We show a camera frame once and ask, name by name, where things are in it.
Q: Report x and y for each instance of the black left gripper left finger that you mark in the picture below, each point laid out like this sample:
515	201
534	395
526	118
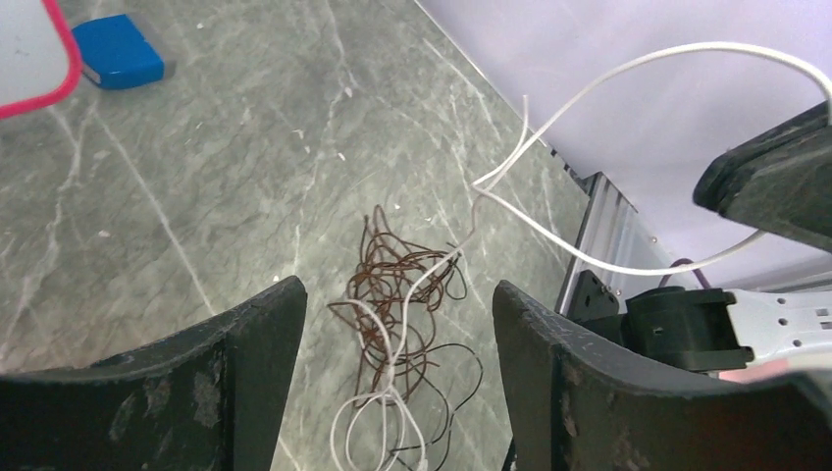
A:
209	397

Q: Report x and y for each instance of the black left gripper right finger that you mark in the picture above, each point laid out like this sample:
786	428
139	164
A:
577	401

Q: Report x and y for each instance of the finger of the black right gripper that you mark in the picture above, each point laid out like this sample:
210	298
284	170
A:
778	182

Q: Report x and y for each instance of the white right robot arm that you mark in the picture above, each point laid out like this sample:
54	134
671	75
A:
704	329

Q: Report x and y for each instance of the blue cube block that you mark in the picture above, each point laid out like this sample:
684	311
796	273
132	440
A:
122	52

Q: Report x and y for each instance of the red framed whiteboard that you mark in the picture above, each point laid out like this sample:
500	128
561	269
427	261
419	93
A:
40	61

